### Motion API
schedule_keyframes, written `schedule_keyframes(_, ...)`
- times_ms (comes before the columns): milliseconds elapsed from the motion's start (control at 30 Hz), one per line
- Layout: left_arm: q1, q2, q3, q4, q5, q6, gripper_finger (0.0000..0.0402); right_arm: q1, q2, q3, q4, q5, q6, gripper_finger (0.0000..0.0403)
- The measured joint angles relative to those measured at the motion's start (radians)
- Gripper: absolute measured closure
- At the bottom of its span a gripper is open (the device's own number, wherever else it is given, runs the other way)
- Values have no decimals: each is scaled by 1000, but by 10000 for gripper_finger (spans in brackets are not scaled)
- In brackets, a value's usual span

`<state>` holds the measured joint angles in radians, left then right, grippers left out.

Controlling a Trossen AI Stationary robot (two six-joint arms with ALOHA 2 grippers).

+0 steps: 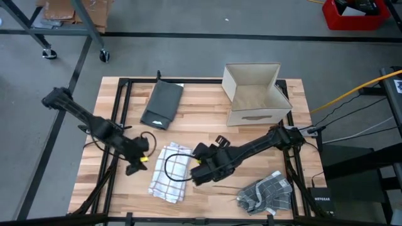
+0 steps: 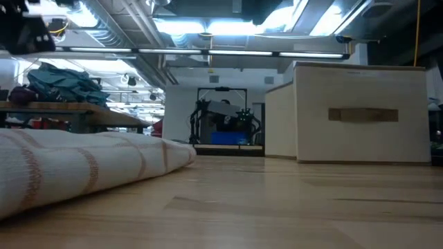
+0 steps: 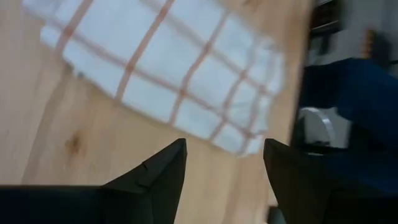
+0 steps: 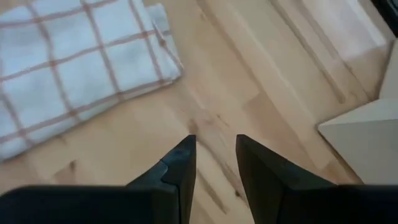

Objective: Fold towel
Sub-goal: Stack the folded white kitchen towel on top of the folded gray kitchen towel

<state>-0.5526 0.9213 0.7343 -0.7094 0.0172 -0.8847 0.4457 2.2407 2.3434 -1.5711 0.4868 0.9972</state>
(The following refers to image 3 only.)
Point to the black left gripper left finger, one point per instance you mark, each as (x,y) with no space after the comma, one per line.
(124,202)

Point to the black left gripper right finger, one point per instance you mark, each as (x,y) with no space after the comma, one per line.
(304,199)

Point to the white red-checked towel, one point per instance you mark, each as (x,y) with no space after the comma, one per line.
(186,68)

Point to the person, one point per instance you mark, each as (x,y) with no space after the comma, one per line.
(367,93)

